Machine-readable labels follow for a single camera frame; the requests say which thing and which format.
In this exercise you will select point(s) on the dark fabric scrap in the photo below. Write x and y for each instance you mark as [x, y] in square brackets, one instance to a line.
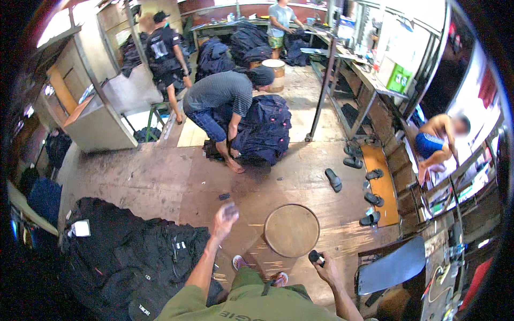
[231, 210]

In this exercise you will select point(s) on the round wooden stool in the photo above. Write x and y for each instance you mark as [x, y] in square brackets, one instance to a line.
[291, 230]

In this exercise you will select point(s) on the person's right fingers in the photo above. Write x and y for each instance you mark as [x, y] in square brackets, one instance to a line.
[324, 265]

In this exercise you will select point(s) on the heap of dark blue jeans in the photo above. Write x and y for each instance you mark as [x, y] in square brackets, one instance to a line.
[265, 128]

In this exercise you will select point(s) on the cluttered wooden workbench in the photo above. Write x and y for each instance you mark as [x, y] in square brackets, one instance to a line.
[361, 76]

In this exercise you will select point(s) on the person's right hand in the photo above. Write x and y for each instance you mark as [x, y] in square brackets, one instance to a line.
[331, 273]

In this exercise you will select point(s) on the grey metal cabinet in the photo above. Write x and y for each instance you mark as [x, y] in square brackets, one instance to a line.
[100, 120]

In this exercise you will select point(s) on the scattered black sandals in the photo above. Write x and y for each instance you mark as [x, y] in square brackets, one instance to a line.
[333, 180]

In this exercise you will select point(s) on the wooden barrel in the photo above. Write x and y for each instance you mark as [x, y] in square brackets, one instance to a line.
[276, 74]

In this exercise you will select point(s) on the black bag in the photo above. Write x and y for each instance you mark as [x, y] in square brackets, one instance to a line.
[58, 146]

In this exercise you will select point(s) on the person's left hand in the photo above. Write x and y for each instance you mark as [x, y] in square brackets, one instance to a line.
[221, 226]

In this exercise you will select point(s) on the cluttered work table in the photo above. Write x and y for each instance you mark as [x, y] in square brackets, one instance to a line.
[441, 289]

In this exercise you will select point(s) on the person's body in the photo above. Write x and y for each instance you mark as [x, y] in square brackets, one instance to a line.
[249, 307]

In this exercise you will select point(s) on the white paper tag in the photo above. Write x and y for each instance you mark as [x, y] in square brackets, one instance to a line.
[81, 228]

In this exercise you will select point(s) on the pile of dark garments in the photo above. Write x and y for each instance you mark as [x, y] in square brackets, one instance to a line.
[296, 52]
[241, 46]

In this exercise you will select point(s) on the blue fabric bundle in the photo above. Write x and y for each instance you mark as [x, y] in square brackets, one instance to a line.
[44, 198]

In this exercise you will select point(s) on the red cloth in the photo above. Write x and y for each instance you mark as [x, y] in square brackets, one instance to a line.
[478, 281]

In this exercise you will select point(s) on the long cluttered table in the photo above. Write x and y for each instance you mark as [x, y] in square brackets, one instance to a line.
[217, 27]

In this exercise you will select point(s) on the small dark floor scrap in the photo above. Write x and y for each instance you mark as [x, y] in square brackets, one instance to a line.
[224, 196]

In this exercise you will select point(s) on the orange wooden board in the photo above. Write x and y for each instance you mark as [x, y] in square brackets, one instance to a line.
[381, 188]

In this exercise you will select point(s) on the person's left fingers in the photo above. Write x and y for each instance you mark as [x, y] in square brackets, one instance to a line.
[225, 214]

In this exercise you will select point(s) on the green cardboard box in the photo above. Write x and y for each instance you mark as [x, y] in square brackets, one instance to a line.
[398, 78]

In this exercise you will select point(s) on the person's legs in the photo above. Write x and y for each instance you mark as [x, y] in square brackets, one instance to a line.
[251, 277]

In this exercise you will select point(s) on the grey metal pole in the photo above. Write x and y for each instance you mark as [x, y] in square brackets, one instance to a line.
[321, 88]

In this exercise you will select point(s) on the green metal stool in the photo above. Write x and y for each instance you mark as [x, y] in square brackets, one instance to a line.
[154, 114]

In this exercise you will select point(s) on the small black object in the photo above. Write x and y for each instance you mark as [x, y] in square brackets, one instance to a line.
[314, 256]

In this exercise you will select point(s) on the heap of black garments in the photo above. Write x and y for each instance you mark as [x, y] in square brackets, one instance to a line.
[132, 256]

